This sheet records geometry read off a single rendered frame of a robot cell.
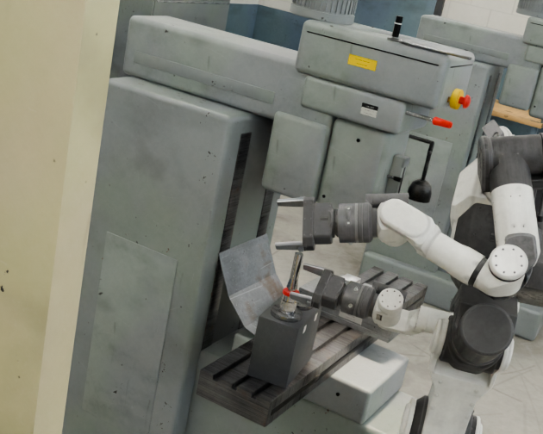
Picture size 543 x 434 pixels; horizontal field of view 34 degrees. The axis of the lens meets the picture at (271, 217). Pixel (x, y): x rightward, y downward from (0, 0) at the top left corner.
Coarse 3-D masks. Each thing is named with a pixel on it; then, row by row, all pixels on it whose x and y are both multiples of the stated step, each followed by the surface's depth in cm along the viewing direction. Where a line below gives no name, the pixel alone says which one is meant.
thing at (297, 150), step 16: (272, 128) 279; (288, 128) 276; (304, 128) 273; (320, 128) 270; (272, 144) 279; (288, 144) 277; (304, 144) 274; (320, 144) 271; (272, 160) 280; (288, 160) 278; (304, 160) 275; (320, 160) 273; (272, 176) 282; (288, 176) 279; (304, 176) 276; (320, 176) 276; (288, 192) 280; (304, 192) 277
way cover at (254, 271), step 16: (256, 240) 313; (224, 256) 295; (240, 256) 303; (256, 256) 312; (224, 272) 294; (240, 272) 302; (256, 272) 310; (272, 272) 319; (240, 288) 300; (256, 288) 307; (272, 288) 315; (240, 304) 297; (256, 304) 303; (240, 320) 293; (256, 320) 299
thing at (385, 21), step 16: (368, 0) 946; (384, 0) 937; (400, 0) 929; (416, 0) 920; (432, 0) 912; (368, 16) 949; (384, 16) 940; (416, 16) 923; (400, 32) 935; (416, 32) 927
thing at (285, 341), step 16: (272, 304) 255; (304, 304) 256; (272, 320) 245; (288, 320) 246; (304, 320) 249; (256, 336) 248; (272, 336) 246; (288, 336) 245; (304, 336) 252; (256, 352) 249; (272, 352) 247; (288, 352) 246; (304, 352) 258; (256, 368) 250; (272, 368) 249; (288, 368) 247; (288, 384) 250
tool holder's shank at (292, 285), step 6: (300, 252) 245; (294, 258) 244; (300, 258) 244; (294, 264) 244; (300, 264) 244; (294, 270) 245; (294, 276) 245; (288, 282) 247; (294, 282) 246; (288, 288) 247; (294, 288) 246
